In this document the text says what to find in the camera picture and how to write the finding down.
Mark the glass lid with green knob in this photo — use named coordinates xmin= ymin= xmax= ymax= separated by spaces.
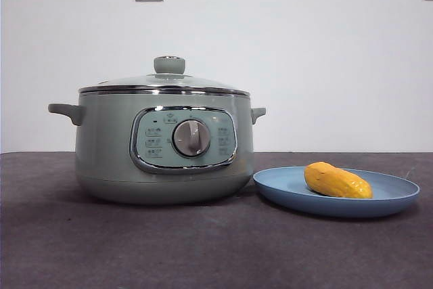
xmin=78 ymin=55 xmax=250 ymax=96

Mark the blue round plate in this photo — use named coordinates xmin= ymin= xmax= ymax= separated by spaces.
xmin=252 ymin=166 xmax=421 ymax=219

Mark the pale green electric steamer pot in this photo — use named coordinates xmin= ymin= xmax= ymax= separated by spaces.
xmin=47 ymin=93 xmax=267 ymax=206

